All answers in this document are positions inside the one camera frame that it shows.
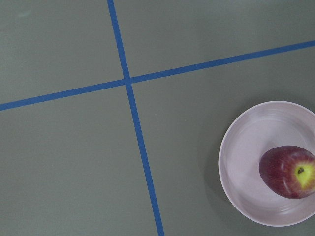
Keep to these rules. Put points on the pink plate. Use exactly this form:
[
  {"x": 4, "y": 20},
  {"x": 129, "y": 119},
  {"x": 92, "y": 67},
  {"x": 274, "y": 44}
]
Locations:
[{"x": 254, "y": 132}]

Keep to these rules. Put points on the red apple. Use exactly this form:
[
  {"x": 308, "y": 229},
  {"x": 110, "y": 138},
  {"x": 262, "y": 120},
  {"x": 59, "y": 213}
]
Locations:
[{"x": 289, "y": 171}]

